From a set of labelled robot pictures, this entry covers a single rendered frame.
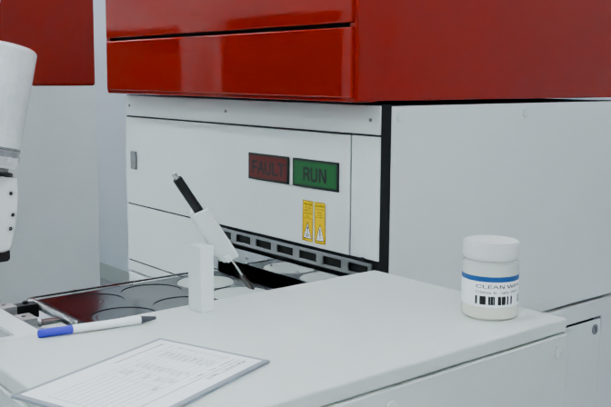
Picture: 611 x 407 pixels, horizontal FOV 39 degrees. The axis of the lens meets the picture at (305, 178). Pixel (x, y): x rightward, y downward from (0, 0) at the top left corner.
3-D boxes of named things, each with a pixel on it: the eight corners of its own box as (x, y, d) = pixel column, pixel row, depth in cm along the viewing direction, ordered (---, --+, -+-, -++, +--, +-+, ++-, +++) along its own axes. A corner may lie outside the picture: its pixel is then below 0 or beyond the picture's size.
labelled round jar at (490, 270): (485, 303, 115) (486, 233, 114) (529, 314, 109) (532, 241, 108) (448, 312, 110) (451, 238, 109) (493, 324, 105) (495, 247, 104)
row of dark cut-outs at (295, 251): (217, 238, 170) (217, 225, 169) (374, 279, 136) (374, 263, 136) (215, 238, 169) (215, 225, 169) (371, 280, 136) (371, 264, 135)
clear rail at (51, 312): (33, 303, 142) (33, 295, 142) (146, 362, 113) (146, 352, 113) (25, 305, 141) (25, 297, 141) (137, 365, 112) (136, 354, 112)
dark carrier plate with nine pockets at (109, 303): (215, 273, 162) (215, 270, 162) (337, 312, 136) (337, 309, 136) (38, 302, 141) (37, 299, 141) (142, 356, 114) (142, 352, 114)
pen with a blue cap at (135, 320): (154, 312, 106) (36, 328, 99) (156, 314, 105) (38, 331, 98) (154, 321, 106) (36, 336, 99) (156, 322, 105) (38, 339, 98)
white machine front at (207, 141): (137, 268, 200) (135, 94, 196) (386, 356, 138) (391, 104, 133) (125, 270, 198) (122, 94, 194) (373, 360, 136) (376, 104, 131)
